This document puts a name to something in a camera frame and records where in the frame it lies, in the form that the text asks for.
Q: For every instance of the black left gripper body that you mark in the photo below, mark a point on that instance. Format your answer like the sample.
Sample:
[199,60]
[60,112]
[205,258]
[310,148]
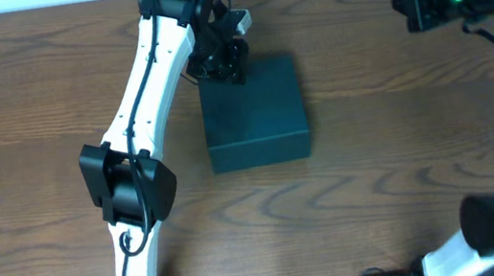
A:
[215,58]

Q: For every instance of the black gift box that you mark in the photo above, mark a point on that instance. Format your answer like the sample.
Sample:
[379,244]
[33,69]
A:
[261,122]

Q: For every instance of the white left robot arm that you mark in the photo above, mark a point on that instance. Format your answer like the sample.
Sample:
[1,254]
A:
[125,174]

